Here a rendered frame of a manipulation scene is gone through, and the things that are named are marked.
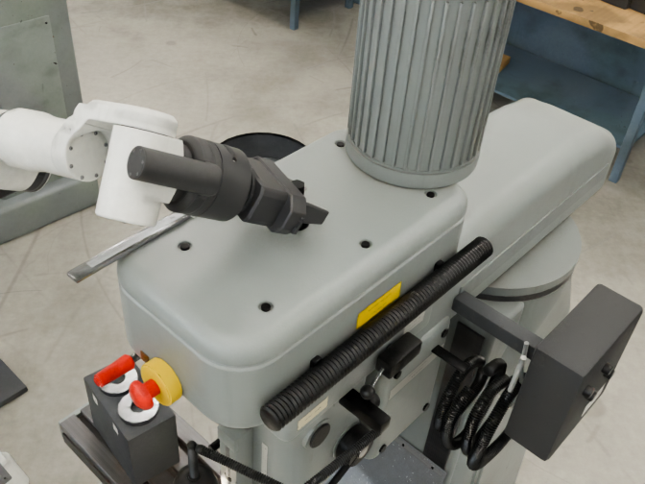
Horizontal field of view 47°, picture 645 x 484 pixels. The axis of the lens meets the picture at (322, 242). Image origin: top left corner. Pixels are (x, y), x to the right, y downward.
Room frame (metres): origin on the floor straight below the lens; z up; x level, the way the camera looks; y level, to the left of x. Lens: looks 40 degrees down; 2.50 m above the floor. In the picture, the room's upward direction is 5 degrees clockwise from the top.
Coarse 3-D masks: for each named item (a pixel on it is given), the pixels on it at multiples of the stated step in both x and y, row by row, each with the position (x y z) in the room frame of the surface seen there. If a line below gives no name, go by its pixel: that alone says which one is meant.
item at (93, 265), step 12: (168, 216) 0.74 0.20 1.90; (180, 216) 0.74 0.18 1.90; (156, 228) 0.71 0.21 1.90; (168, 228) 0.72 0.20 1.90; (132, 240) 0.69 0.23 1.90; (144, 240) 0.69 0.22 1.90; (108, 252) 0.66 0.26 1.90; (120, 252) 0.66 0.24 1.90; (84, 264) 0.64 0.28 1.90; (96, 264) 0.64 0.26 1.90; (108, 264) 0.65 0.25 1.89; (72, 276) 0.62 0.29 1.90; (84, 276) 0.62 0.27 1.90
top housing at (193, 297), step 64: (320, 192) 0.83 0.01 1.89; (384, 192) 0.84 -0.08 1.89; (448, 192) 0.85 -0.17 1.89; (128, 256) 0.67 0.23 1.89; (192, 256) 0.67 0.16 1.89; (256, 256) 0.68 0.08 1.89; (320, 256) 0.69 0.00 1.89; (384, 256) 0.71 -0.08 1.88; (448, 256) 0.83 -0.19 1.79; (128, 320) 0.64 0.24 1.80; (192, 320) 0.57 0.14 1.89; (256, 320) 0.58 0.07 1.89; (320, 320) 0.61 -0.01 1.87; (192, 384) 0.56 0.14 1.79; (256, 384) 0.54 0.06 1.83
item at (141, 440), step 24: (120, 384) 1.07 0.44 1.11; (96, 408) 1.06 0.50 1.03; (120, 408) 1.01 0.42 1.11; (168, 408) 1.03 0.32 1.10; (120, 432) 0.96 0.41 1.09; (144, 432) 0.96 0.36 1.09; (168, 432) 1.00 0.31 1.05; (120, 456) 0.98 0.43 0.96; (144, 456) 0.95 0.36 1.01; (168, 456) 0.99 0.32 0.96; (144, 480) 0.95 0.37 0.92
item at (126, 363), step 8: (120, 360) 0.65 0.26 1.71; (128, 360) 0.65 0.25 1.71; (136, 360) 0.66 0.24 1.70; (112, 368) 0.64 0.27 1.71; (120, 368) 0.64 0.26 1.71; (128, 368) 0.64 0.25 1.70; (96, 376) 0.62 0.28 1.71; (104, 376) 0.62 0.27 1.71; (112, 376) 0.63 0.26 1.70; (96, 384) 0.62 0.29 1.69; (104, 384) 0.62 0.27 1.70
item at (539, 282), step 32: (544, 256) 1.12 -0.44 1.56; (576, 256) 1.13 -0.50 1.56; (512, 288) 1.02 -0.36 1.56; (544, 288) 1.05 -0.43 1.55; (544, 320) 1.06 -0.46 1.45; (480, 352) 0.95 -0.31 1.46; (512, 352) 1.00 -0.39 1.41; (512, 448) 1.10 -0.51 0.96; (448, 480) 0.94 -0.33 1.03; (480, 480) 0.98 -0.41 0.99; (512, 480) 1.16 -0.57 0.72
